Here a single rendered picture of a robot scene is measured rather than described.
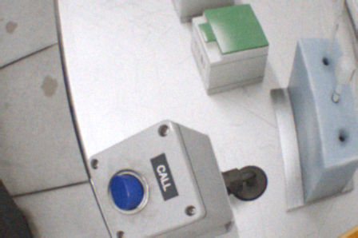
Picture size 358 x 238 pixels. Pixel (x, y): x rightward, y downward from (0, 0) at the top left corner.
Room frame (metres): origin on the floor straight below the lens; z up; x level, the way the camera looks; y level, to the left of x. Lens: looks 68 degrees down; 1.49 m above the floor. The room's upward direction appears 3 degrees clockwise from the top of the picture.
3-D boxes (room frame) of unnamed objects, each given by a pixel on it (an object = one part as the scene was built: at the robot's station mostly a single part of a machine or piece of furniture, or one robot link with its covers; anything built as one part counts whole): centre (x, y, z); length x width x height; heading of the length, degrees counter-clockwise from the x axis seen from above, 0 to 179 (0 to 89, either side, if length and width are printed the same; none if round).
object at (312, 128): (0.23, -0.11, 0.92); 0.10 x 0.07 x 0.10; 12
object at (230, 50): (0.29, -0.03, 0.91); 0.05 x 0.04 x 0.07; 110
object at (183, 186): (0.18, -0.01, 0.92); 0.13 x 0.07 x 0.08; 110
